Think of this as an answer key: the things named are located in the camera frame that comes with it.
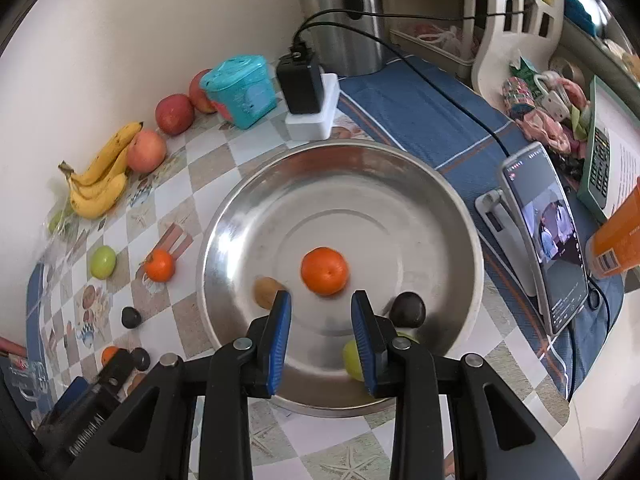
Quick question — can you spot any green packet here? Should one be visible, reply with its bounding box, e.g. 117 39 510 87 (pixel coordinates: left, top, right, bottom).
510 55 538 78

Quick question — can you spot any teal plastic box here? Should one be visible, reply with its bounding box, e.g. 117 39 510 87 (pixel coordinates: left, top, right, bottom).
202 55 278 130

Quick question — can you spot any smartphone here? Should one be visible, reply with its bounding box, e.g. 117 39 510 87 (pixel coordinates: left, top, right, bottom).
500 142 591 337

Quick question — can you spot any round stainless steel basin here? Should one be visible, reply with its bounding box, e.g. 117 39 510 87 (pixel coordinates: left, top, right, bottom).
196 141 485 418

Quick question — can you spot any red apple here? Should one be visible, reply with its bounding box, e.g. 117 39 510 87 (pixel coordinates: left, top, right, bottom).
155 94 196 137
188 69 218 115

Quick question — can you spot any pink apple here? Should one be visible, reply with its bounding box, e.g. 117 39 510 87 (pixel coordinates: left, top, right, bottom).
126 129 167 175

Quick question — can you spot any bunch of yellow bananas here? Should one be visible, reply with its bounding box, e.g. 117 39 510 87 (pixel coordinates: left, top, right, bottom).
59 121 145 220

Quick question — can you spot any checkered printed tablecloth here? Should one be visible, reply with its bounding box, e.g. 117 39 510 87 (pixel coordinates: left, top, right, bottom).
25 100 571 480

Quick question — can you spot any white coiled cord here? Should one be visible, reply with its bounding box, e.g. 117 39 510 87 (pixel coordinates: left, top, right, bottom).
415 25 466 53

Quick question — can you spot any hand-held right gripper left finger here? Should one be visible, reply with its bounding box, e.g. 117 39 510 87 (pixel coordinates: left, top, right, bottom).
65 290 293 480

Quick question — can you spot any blue cloth mat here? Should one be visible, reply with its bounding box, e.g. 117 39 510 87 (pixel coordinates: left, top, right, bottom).
337 55 626 401

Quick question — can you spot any green mango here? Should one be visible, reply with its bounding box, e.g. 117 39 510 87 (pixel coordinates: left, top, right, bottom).
342 330 421 383

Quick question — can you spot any white phone stand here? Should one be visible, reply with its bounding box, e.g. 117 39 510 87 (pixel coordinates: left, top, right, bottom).
475 189 546 301

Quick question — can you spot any white power strip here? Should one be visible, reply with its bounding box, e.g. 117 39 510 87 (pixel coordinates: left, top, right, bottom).
285 74 341 141

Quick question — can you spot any white plug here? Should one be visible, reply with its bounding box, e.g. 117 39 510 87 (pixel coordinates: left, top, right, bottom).
534 72 571 116

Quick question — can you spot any pink floral cloth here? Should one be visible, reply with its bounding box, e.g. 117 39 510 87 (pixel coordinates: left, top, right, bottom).
515 77 591 156

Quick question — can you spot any white plastic basket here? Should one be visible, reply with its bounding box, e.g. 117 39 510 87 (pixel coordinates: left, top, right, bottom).
390 0 566 96

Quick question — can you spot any green edged book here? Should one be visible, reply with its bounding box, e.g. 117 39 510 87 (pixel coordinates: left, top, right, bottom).
575 75 640 226

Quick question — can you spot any black cable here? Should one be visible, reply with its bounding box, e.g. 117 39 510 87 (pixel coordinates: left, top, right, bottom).
292 0 546 51
300 22 508 158

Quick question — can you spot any clear plastic container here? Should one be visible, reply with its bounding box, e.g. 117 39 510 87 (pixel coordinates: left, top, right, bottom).
47 200 76 241

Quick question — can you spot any stainless steel thermos jug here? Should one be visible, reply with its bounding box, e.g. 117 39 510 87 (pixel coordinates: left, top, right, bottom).
300 0 386 76

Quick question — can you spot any patterned tape roll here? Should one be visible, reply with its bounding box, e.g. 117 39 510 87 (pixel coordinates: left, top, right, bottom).
502 76 536 108

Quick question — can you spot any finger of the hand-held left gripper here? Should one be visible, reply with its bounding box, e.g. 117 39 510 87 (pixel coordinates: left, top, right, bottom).
100 349 136 401
52 377 98 413

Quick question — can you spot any orange plastic bottle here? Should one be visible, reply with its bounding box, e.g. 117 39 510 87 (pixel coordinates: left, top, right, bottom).
585 177 640 278

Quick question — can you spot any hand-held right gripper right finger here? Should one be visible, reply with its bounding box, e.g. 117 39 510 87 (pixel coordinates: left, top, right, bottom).
350 290 581 480

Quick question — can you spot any grey remote control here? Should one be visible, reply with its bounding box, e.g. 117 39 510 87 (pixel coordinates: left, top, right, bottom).
577 125 613 211

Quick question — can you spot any round green jujube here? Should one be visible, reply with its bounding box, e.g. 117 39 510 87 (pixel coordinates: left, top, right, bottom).
90 245 117 281

